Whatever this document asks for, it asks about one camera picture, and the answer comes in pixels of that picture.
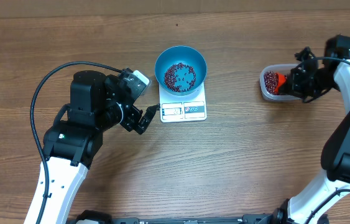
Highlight red scoop with blue handle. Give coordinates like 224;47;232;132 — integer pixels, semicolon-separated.
273;73;287;95

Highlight red beans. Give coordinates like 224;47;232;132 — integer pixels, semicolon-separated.
163;63;279;93

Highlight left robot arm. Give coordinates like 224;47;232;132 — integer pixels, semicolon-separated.
25;68;159;223

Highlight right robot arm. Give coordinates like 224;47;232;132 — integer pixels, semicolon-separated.
264;35;350;223

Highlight white digital kitchen scale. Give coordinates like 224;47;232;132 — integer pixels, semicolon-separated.
159;83;207;123

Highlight blue metal bowl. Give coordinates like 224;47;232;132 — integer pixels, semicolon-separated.
154;45;208;96

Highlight clear plastic container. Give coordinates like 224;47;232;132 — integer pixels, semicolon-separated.
259;64;298;101

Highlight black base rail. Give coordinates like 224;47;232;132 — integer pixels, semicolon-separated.
66;210;295;224

